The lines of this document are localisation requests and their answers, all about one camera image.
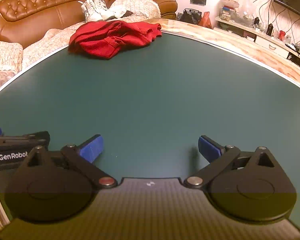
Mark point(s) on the clear glass vessel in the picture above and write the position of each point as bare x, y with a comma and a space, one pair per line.
247, 10

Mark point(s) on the white television cabinet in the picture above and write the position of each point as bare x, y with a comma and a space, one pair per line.
267, 42

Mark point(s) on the orange plastic bag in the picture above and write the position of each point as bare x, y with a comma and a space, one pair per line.
205, 21

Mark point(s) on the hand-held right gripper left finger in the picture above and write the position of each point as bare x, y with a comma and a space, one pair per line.
91, 148

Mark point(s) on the glass stand with boxes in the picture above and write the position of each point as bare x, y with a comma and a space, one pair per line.
228, 7

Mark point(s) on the beige quilted sofa cover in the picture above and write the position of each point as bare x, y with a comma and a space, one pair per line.
40, 47

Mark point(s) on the black bag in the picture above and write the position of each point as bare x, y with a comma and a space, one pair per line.
190, 17

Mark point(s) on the red sweater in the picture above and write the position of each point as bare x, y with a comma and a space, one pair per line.
102, 42

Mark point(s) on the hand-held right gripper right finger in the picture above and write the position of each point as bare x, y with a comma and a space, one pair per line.
208, 149

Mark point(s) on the black bottle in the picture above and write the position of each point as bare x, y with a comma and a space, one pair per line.
270, 30

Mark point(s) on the white crumpled cloth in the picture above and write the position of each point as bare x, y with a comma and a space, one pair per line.
118, 11

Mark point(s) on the white sneaker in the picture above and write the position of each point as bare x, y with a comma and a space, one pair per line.
106, 11
92, 11

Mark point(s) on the red cup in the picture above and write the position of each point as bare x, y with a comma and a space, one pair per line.
282, 35

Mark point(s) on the green metal-framed board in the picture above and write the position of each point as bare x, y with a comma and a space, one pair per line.
150, 92

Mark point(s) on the brown leather sofa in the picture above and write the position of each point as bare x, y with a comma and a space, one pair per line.
27, 12

